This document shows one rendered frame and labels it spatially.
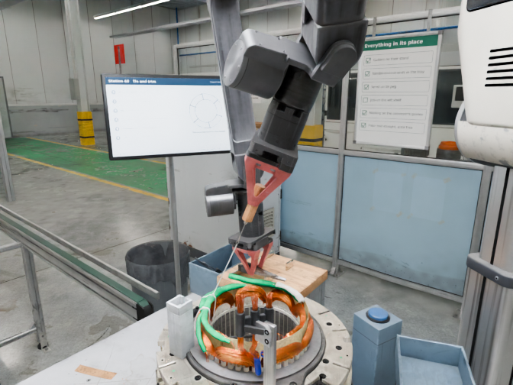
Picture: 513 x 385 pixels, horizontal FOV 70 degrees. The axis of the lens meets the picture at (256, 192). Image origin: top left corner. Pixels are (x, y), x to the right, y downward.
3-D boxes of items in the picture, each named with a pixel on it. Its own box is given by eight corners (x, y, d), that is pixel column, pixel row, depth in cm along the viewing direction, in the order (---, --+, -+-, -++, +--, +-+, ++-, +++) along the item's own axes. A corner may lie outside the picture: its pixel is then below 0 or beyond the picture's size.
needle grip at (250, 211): (240, 220, 56) (255, 185, 54) (242, 215, 57) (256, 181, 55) (250, 224, 56) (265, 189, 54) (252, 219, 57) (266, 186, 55)
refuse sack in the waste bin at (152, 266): (117, 305, 232) (111, 253, 223) (167, 282, 260) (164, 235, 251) (153, 329, 208) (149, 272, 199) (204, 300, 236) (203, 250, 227)
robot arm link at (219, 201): (259, 161, 76) (251, 155, 84) (204, 167, 74) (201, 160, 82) (262, 216, 79) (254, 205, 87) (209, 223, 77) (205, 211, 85)
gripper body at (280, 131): (246, 153, 48) (266, 98, 45) (253, 139, 58) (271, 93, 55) (292, 171, 48) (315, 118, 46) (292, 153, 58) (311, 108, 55)
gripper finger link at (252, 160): (227, 202, 53) (250, 141, 49) (235, 186, 59) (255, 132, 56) (272, 219, 53) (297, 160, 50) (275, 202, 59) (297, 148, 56)
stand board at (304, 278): (216, 285, 89) (216, 276, 89) (262, 258, 104) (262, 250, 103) (286, 313, 78) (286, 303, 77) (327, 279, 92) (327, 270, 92)
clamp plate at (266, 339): (269, 348, 46) (269, 328, 45) (254, 340, 47) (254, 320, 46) (272, 346, 46) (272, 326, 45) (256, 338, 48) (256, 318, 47)
